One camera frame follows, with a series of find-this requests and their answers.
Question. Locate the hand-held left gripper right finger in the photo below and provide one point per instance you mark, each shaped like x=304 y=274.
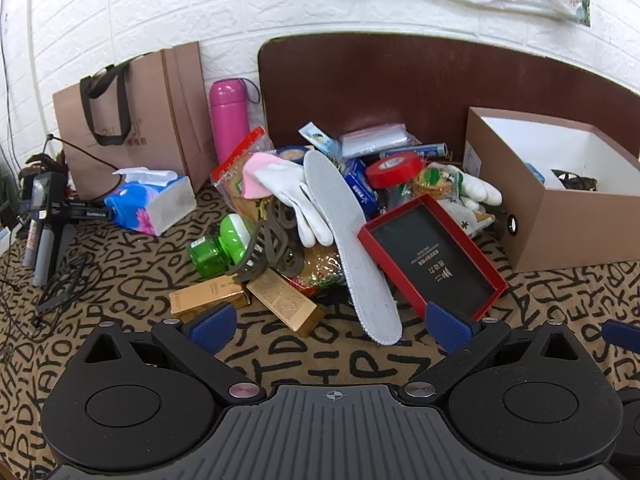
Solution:
x=447 y=327

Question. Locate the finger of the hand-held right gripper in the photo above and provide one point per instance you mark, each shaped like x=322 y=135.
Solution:
x=622 y=336

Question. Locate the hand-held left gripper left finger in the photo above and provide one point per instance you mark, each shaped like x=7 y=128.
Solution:
x=212 y=327

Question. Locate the white glove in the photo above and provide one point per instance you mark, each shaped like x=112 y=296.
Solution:
x=295 y=200
x=477 y=187

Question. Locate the gold cardboard box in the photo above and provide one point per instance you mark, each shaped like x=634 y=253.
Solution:
x=287 y=302
x=210 y=300

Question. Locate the red box lid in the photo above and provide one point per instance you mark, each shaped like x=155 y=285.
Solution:
x=435 y=255

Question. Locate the green plastic bottle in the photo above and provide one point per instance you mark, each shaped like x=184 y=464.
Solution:
x=220 y=247

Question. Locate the grey hair claw clip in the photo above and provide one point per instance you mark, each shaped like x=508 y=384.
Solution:
x=272 y=245

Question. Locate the leaf print cloth pouch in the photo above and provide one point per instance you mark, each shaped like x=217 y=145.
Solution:
x=467 y=217

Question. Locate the grey shoe insole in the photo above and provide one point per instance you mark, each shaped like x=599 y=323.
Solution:
x=350 y=240

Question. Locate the brown cardboard shoe box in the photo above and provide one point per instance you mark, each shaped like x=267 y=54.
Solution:
x=550 y=225

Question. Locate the blue pink tissue pack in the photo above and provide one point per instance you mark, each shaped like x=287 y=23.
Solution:
x=150 y=202

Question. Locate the cookie packet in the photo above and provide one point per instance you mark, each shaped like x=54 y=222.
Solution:
x=432 y=182

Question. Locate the pink cloth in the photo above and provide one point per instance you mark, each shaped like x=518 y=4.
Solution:
x=260 y=172

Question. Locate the red-zip clear snack bag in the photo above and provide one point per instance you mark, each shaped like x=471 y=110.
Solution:
x=235 y=165

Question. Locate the blue cardboard box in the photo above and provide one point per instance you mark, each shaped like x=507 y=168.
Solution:
x=361 y=185

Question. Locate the red tape roll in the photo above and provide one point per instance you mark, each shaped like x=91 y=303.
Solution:
x=392 y=170

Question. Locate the small blue packet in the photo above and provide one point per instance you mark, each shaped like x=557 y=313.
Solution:
x=535 y=172

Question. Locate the blue marker pen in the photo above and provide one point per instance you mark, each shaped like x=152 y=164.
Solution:
x=415 y=151

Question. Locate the clear zip bag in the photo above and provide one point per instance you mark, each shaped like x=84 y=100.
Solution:
x=375 y=140

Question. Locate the pink thermos bottle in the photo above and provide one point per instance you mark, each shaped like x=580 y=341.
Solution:
x=229 y=120

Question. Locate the white blue sachet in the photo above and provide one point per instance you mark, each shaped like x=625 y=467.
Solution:
x=320 y=137

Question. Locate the brown paper gift bag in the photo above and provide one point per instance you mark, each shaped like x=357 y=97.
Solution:
x=150 y=110

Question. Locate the dark brown wooden board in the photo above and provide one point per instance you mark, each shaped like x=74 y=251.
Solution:
x=400 y=85

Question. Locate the black camera rig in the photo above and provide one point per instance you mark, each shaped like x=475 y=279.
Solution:
x=45 y=200

